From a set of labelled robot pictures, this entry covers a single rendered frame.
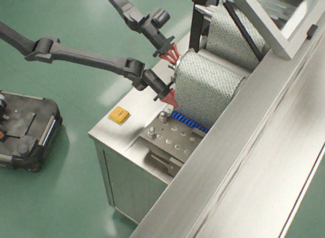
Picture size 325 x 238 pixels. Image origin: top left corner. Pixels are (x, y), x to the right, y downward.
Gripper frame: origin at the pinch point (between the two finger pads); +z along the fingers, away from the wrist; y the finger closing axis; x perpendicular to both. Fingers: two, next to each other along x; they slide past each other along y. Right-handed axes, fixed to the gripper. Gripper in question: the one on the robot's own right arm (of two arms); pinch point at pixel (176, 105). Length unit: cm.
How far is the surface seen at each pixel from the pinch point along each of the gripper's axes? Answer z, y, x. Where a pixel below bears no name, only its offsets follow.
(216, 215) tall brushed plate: 16, 49, 52
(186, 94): -1.7, 0.3, 10.6
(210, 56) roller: -5.5, -18.0, 16.2
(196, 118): 9.1, 0.3, 3.9
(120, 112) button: -14.2, 9.2, -25.0
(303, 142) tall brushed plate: 24, 17, 57
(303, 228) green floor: 126, -38, -50
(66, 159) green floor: -14, 14, -132
